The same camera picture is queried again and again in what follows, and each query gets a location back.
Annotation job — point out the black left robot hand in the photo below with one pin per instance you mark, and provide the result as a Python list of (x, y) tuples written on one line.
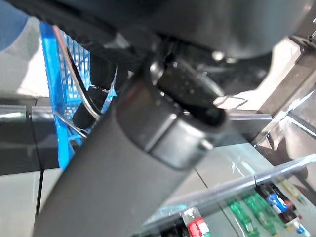
[(123, 172)]

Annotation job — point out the blue plastic shopping basket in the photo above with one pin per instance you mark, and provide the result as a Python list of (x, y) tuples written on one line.
[(53, 86)]

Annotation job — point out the water bottle with red label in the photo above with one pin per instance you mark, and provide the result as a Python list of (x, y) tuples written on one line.
[(197, 227)]

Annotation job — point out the green Sprite bottle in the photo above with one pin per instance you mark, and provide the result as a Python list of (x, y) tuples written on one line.
[(243, 214), (265, 212)]

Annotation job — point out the Pepsi bottle with blue cap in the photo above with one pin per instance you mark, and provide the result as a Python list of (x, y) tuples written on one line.
[(276, 202)]

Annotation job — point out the silver left robot leg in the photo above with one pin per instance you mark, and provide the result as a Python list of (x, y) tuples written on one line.
[(12, 24)]

